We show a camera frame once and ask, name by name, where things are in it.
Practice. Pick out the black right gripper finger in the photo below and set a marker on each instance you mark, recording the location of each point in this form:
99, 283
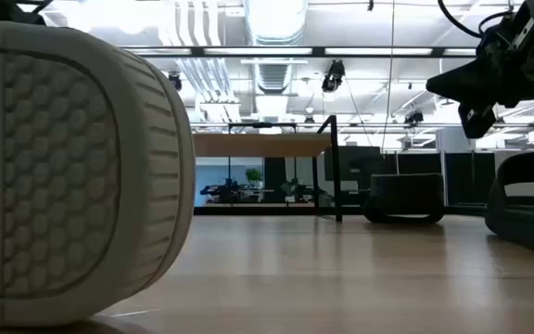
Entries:
466, 86
478, 120

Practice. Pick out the black rubber slide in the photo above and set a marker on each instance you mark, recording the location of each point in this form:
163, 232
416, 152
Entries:
403, 195
526, 222

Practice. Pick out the grey rubber slide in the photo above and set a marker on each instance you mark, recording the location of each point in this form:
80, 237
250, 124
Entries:
63, 185

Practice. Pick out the black room partition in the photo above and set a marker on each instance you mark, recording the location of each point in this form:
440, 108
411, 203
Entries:
461, 178

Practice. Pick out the black hanging spotlight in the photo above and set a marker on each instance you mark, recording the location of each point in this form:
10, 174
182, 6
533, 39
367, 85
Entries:
175, 81
333, 75
414, 118

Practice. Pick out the potted green plant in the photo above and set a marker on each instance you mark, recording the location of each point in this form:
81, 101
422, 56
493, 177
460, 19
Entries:
253, 176
290, 189

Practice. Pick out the long ceiling light bar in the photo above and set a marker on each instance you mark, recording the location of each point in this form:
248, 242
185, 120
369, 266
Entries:
258, 51

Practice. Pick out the distant robot workstation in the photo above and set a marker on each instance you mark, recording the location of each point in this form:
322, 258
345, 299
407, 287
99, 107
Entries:
225, 191

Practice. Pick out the silver ventilation duct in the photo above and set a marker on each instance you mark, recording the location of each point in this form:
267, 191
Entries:
274, 23

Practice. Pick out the wooden shelf with black frame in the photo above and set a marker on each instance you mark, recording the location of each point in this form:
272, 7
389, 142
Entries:
258, 145

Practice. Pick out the black aluminium table frame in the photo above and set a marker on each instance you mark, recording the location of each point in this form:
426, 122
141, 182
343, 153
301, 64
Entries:
271, 211

